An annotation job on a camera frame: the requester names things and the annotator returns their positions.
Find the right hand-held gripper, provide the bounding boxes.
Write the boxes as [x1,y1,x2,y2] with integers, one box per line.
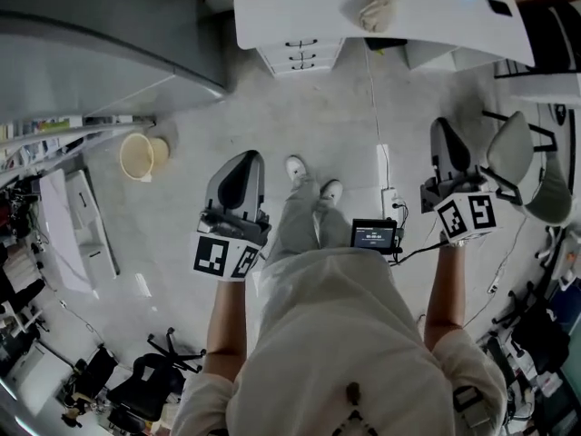
[419,116,503,247]

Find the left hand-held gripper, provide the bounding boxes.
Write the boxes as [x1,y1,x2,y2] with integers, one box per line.
[192,150,272,283]

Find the person's right forearm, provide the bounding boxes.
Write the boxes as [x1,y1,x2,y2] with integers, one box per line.
[424,242,468,332]

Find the person's left forearm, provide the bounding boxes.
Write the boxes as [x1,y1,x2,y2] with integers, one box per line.
[206,278,249,358]

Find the white drawer cabinet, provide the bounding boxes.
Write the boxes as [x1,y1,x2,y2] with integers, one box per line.
[256,37,347,78]

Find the white desk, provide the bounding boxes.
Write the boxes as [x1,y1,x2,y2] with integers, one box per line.
[231,0,537,68]

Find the person's left white shoe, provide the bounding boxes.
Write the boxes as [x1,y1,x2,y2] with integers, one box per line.
[284,154,310,188]

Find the person's white shoe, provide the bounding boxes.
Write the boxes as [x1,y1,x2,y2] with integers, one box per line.
[320,178,344,203]
[284,154,310,188]

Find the person's gray trousers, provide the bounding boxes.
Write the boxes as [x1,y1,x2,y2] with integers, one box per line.
[261,174,353,272]

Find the person's right white shoe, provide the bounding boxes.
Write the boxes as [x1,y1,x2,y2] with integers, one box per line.
[320,178,344,203]

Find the beige waste bin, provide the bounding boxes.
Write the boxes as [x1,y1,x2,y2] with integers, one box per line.
[119,133,171,183]

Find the black display device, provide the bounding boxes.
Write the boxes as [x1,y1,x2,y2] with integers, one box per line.
[350,218,401,251]

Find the beige cloth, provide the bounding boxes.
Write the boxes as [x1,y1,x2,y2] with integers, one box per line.
[358,0,405,34]

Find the person's white shirt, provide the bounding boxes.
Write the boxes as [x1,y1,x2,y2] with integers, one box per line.
[170,245,509,436]

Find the white metal shelf rack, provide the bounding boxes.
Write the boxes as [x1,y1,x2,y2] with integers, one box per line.
[0,114,158,185]

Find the black office chair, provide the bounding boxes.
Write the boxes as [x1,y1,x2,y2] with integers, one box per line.
[492,282,572,376]
[106,327,206,431]

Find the gray chair black frame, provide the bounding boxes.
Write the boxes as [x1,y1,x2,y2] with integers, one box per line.
[480,109,576,227]

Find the white cable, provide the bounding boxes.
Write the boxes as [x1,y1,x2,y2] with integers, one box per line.
[362,38,392,190]

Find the black cable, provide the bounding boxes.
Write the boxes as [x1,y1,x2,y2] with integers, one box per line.
[389,238,448,267]

